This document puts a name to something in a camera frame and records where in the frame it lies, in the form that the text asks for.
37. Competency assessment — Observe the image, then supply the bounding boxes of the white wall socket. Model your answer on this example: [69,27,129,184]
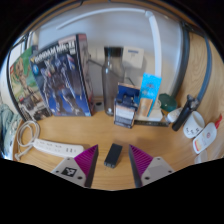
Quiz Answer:
[122,45,146,70]

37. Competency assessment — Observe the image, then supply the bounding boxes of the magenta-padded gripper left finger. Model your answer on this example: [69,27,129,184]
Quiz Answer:
[51,143,100,189]

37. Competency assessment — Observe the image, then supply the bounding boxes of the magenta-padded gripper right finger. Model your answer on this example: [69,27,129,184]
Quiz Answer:
[128,143,176,189]

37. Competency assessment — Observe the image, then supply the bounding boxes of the teal crumpled blanket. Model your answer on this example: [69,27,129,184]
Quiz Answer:
[0,103,21,151]

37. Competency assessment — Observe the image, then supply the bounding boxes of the light blue card package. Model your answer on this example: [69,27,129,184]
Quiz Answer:
[138,72,163,118]

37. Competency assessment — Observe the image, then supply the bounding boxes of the dark green round object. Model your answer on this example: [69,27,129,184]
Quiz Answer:
[158,93,178,113]

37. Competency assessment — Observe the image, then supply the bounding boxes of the grey metal frame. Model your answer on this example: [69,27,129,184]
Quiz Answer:
[5,20,214,122]

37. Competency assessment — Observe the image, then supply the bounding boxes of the white coiled cable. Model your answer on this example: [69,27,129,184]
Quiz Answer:
[13,119,41,161]

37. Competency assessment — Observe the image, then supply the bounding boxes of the small blue carton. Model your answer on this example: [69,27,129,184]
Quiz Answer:
[113,82,141,129]

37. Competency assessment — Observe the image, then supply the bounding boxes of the black charger block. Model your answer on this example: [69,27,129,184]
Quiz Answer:
[103,143,124,169]

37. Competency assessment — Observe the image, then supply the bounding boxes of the clear grey drink bottle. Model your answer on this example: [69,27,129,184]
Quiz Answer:
[101,46,126,117]

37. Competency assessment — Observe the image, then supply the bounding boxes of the black handheld tool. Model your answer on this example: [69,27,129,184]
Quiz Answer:
[171,94,201,132]

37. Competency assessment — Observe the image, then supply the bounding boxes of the white squeeze bottle red cap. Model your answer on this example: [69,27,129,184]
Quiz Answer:
[192,114,223,155]

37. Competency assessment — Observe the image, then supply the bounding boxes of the white mug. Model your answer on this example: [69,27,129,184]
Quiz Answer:
[182,110,206,139]

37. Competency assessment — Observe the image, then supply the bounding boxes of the white desk lamp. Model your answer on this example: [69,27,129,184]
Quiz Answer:
[54,7,165,123]

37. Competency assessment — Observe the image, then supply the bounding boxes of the green tree figure toy box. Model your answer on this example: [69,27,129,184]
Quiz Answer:
[9,44,53,122]

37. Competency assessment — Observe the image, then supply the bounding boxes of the blue robot model kit box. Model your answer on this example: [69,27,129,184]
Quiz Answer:
[29,33,96,118]

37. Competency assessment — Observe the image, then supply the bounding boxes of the white power strip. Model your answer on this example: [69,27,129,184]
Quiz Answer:
[32,138,85,158]

